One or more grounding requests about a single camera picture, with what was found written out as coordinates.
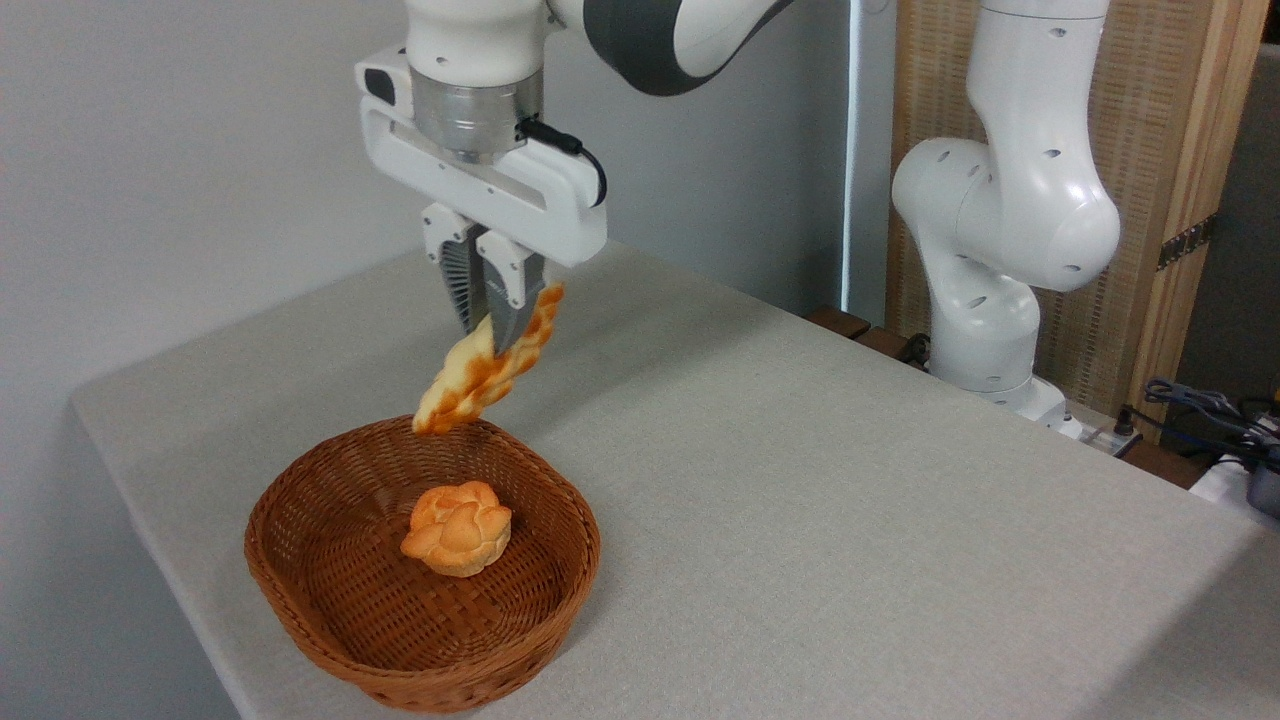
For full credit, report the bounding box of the dark metal screen hinge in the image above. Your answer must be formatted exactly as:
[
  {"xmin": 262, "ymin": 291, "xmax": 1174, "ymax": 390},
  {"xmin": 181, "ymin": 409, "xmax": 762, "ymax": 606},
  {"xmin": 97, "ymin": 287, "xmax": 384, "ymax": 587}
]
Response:
[{"xmin": 1157, "ymin": 213, "xmax": 1219, "ymax": 272}]

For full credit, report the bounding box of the bundle of black cables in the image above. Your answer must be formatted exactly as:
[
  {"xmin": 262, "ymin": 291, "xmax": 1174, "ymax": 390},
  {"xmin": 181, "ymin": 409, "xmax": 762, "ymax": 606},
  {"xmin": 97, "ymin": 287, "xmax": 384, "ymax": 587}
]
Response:
[{"xmin": 1143, "ymin": 377, "xmax": 1280, "ymax": 473}]

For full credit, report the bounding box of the long twisted bread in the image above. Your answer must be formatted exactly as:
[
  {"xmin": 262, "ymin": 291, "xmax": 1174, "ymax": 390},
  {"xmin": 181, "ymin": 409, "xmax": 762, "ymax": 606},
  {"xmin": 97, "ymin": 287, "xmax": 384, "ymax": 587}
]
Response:
[{"xmin": 412, "ymin": 282, "xmax": 566, "ymax": 437}]

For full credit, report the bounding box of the round knotted bread roll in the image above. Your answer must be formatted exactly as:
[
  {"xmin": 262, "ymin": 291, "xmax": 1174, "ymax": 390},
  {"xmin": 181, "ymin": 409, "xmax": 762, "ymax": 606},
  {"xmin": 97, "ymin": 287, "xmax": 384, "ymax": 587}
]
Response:
[{"xmin": 400, "ymin": 481, "xmax": 514, "ymax": 578}]

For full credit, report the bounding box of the brown wicker basket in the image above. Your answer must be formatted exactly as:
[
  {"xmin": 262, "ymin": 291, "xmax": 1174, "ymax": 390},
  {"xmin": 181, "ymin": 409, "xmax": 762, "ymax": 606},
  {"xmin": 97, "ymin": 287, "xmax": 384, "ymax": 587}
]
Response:
[{"xmin": 244, "ymin": 415, "xmax": 602, "ymax": 714}]

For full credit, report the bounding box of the wooden rattan folding screen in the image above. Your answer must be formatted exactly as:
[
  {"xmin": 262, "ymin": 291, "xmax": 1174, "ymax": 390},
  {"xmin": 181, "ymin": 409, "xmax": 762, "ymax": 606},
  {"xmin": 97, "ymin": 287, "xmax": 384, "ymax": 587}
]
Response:
[{"xmin": 886, "ymin": 0, "xmax": 1271, "ymax": 443}]

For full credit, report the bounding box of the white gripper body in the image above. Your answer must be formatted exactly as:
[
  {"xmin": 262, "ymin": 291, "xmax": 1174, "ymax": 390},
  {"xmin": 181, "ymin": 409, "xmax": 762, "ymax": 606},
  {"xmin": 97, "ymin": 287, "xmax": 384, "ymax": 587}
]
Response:
[{"xmin": 356, "ymin": 45, "xmax": 609, "ymax": 269}]

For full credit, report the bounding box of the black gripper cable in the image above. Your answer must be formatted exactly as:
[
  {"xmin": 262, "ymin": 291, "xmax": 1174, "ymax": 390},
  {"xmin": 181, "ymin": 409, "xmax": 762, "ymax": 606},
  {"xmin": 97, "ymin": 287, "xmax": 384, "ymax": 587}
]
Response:
[{"xmin": 517, "ymin": 118, "xmax": 609, "ymax": 209}]

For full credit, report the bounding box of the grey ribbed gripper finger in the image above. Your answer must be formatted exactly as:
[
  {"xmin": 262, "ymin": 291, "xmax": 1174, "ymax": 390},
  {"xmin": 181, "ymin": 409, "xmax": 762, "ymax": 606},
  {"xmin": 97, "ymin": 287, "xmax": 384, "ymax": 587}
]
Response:
[
  {"xmin": 476, "ymin": 228, "xmax": 548, "ymax": 357},
  {"xmin": 422, "ymin": 203, "xmax": 491, "ymax": 337}
]

